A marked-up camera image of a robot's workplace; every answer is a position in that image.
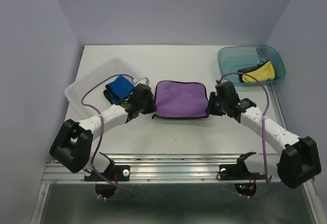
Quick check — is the blue microfiber towel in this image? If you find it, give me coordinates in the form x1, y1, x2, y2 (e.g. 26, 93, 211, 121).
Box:
103, 76, 135, 105

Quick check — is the purple microfiber towel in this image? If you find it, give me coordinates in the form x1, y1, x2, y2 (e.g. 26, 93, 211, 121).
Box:
152, 80, 209, 119

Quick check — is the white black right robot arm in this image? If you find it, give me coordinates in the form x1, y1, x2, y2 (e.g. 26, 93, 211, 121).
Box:
207, 81, 321, 189

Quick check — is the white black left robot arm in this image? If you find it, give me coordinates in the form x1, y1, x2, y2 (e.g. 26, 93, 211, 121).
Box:
50, 83, 155, 180

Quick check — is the teal translucent plastic bin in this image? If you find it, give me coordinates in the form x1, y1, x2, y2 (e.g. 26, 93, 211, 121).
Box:
217, 45, 286, 86

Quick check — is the white perforated plastic basket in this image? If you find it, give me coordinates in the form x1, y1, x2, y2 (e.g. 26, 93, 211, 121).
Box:
64, 57, 145, 119

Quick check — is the yellow and black towel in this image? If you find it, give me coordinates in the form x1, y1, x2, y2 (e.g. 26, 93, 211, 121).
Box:
238, 60, 275, 83

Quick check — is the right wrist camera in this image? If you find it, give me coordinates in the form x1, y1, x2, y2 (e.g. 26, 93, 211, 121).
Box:
216, 79, 227, 84

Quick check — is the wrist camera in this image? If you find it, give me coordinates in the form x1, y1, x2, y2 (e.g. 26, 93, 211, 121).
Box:
136, 77, 150, 86
216, 79, 227, 84

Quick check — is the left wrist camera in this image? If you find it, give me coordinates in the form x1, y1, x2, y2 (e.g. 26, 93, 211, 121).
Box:
136, 77, 150, 86

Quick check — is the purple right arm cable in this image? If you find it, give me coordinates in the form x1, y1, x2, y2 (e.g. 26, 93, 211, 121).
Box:
217, 72, 284, 201

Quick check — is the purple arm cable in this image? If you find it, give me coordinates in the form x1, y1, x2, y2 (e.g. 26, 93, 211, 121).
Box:
81, 74, 136, 202
217, 72, 284, 201

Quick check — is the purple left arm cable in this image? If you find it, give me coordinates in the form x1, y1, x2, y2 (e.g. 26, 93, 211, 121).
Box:
81, 74, 136, 202

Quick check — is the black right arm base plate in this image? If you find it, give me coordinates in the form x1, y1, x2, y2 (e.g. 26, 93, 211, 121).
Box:
217, 164, 265, 181

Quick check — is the aluminium mounting rail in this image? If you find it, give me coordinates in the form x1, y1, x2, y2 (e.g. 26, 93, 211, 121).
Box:
40, 154, 315, 184

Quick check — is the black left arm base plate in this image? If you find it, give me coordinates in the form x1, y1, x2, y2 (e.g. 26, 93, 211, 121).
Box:
83, 165, 131, 182

